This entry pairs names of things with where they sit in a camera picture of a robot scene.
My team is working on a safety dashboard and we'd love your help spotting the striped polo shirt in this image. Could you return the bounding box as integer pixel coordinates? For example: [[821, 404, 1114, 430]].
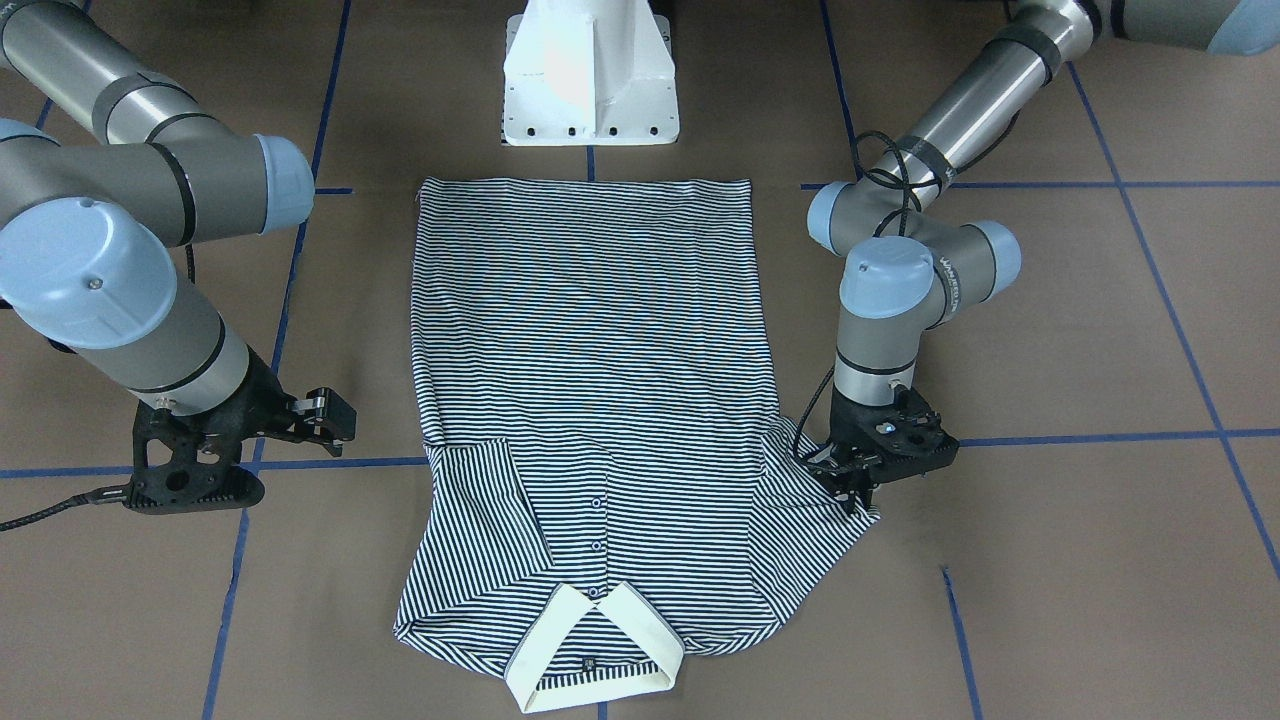
[[393, 178, 879, 714]]

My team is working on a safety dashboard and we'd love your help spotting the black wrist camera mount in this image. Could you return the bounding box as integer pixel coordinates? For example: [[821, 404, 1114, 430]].
[[123, 404, 265, 515]]

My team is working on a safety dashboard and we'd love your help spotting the white camera post base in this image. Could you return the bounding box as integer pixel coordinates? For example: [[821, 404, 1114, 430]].
[[500, 1, 681, 147]]

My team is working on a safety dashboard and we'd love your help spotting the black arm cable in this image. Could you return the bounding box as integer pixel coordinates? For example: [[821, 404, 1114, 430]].
[[0, 488, 131, 533]]

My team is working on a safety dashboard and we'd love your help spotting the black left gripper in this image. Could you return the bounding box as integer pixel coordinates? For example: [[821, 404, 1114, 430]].
[[815, 389, 901, 515]]

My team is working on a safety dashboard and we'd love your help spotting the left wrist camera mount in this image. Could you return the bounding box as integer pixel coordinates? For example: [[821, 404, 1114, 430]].
[[859, 384, 960, 486]]

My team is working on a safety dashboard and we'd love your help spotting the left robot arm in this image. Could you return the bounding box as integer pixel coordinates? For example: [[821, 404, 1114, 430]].
[[797, 1, 1277, 515]]

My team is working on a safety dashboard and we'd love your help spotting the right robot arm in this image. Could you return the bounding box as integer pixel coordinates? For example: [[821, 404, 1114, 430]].
[[3, 1, 355, 456]]

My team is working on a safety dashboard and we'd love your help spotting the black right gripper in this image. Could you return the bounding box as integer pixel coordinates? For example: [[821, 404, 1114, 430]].
[[205, 350, 358, 457]]

